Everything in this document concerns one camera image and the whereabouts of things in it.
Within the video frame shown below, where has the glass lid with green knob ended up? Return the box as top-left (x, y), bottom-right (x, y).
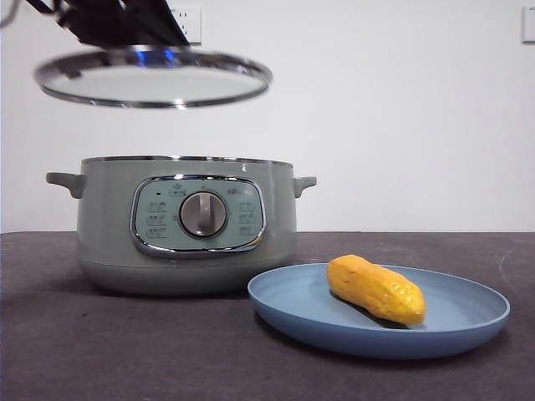
top-left (33, 44), bottom-right (273, 110)

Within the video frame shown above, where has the yellow corn cob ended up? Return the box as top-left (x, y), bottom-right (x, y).
top-left (326, 254), bottom-right (427, 325)

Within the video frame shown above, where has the pale green electric steamer pot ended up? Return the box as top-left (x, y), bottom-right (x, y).
top-left (45, 155), bottom-right (318, 297)

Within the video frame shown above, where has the blue round plate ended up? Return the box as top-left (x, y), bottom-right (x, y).
top-left (247, 261), bottom-right (512, 360)

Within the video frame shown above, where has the grey round control dial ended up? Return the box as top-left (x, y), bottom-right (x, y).
top-left (178, 190), bottom-right (229, 238)

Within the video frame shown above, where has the white wall power socket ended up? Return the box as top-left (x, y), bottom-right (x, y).
top-left (169, 7), bottom-right (202, 46)

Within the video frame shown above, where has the white wall plate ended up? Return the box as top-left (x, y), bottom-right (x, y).
top-left (521, 6), bottom-right (535, 44)

